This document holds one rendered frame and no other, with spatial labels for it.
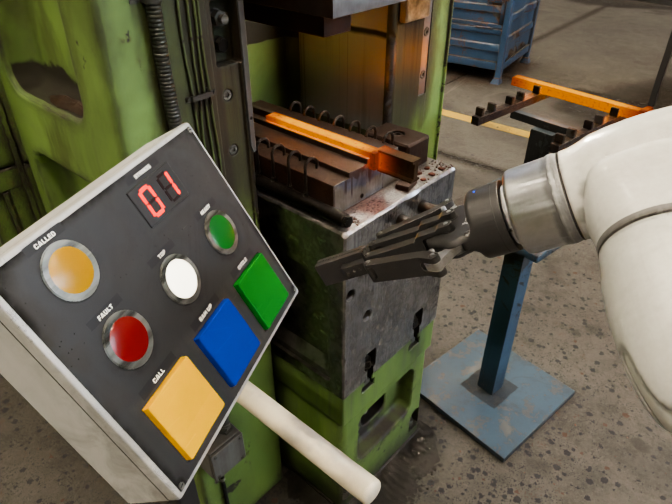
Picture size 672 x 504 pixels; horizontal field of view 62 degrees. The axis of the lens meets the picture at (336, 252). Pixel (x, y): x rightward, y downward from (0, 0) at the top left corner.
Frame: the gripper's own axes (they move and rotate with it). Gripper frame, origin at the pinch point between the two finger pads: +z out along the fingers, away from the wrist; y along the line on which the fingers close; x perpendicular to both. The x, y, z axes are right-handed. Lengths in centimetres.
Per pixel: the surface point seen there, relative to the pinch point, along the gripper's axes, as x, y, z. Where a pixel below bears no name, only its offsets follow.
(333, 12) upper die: 24.2, 35.4, 0.2
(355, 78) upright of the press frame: 8, 78, 18
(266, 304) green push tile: -1.2, -1.4, 12.5
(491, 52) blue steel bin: -73, 424, 40
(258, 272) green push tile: 2.4, 0.8, 12.5
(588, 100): -24, 94, -27
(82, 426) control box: 5.9, -26.9, 17.0
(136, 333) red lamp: 9.5, -19.1, 12.8
